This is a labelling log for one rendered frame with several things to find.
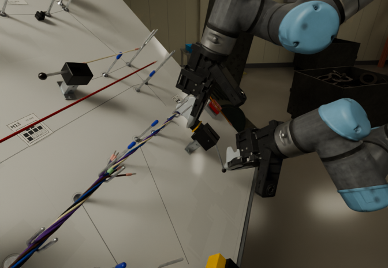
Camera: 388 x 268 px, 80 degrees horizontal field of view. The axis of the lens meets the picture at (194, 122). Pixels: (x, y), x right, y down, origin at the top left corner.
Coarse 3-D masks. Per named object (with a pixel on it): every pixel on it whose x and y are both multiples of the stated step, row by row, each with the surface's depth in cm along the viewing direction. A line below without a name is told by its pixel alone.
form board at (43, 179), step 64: (0, 0) 50; (64, 0) 65; (0, 64) 42; (0, 128) 37; (64, 128) 44; (128, 128) 55; (0, 192) 33; (64, 192) 38; (128, 192) 46; (192, 192) 59; (0, 256) 29; (64, 256) 34; (128, 256) 40; (192, 256) 49
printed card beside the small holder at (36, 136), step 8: (16, 120) 39; (24, 120) 40; (32, 120) 41; (16, 128) 38; (32, 128) 40; (40, 128) 41; (48, 128) 42; (24, 136) 39; (32, 136) 39; (40, 136) 40; (32, 144) 39
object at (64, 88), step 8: (64, 64) 44; (72, 64) 45; (80, 64) 46; (56, 72) 43; (64, 72) 43; (72, 72) 44; (80, 72) 45; (88, 72) 46; (64, 80) 45; (72, 80) 44; (80, 80) 46; (88, 80) 47; (64, 88) 48; (72, 88) 48; (64, 96) 48; (72, 96) 49
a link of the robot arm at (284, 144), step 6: (282, 126) 48; (288, 126) 46; (276, 132) 48; (282, 132) 47; (288, 132) 46; (276, 138) 48; (282, 138) 47; (288, 138) 46; (276, 144) 49; (282, 144) 47; (288, 144) 46; (294, 144) 45; (282, 150) 47; (288, 150) 46; (294, 150) 46; (300, 150) 45; (288, 156) 48; (294, 156) 48
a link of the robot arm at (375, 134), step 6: (378, 126) 51; (384, 126) 46; (372, 132) 48; (378, 132) 46; (384, 132) 45; (366, 138) 47; (372, 138) 46; (378, 138) 46; (384, 138) 45; (378, 144) 44; (384, 144) 44
